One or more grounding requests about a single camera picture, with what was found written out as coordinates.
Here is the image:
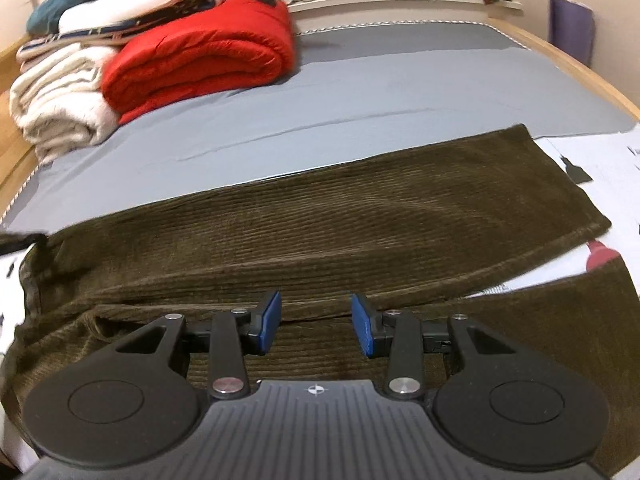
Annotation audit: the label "patterned navy-trim folded blanket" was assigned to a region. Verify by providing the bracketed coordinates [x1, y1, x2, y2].
[17, 0, 237, 64]

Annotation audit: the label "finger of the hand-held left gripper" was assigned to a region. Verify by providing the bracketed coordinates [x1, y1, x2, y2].
[0, 231, 49, 257]

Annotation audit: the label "white folded cloth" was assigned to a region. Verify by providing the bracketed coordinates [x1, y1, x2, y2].
[57, 0, 232, 34]

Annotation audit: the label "brown corduroy pants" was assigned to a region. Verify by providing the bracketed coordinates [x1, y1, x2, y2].
[0, 123, 640, 479]

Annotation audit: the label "white windowsill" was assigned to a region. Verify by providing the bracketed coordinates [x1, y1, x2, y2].
[287, 0, 527, 27]

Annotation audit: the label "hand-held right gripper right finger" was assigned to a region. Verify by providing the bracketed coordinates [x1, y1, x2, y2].
[350, 292, 527, 401]

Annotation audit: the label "red folded blanket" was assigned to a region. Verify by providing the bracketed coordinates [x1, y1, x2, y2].
[100, 0, 296, 126]

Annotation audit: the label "wooden bed frame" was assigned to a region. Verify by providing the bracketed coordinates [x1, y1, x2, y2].
[0, 15, 640, 222]

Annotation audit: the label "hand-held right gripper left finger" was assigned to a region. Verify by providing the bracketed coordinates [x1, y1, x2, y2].
[112, 289, 284, 401]

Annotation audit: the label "white fluffy folded blanket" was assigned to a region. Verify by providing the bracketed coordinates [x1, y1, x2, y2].
[9, 42, 122, 166]

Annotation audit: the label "purple box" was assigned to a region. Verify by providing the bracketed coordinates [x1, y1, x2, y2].
[548, 0, 595, 69]

